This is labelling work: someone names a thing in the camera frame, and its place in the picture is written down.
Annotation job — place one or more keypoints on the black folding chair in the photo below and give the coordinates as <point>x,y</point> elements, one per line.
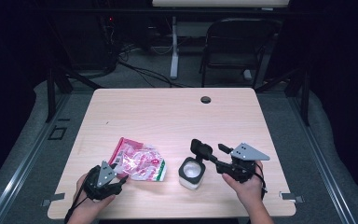
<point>239,34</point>

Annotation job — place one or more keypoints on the aluminium floor rail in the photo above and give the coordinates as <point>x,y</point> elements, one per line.
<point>18,174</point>
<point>323,161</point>

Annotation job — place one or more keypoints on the black metal frame strut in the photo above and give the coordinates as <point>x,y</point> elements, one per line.
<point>306,93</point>
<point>51,93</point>

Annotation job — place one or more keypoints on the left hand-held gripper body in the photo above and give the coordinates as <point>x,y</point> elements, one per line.
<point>101,186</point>

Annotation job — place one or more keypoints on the dark equipment with red light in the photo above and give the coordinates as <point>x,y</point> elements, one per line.
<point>107,40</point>

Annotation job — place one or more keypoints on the person's left hand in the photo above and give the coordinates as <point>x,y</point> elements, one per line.
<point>87,203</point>

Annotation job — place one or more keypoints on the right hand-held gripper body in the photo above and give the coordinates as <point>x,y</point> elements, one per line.
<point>240,169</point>

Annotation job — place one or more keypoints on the person's right hand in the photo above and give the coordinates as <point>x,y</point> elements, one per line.
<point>250,194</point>

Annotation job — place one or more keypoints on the grey table bracket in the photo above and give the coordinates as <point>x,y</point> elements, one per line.
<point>54,198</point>
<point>290,196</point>

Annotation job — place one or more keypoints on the white desk leg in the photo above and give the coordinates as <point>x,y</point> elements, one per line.
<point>174,56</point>

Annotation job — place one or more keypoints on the pink and white plastic bag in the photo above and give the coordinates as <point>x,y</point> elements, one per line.
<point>140,160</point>

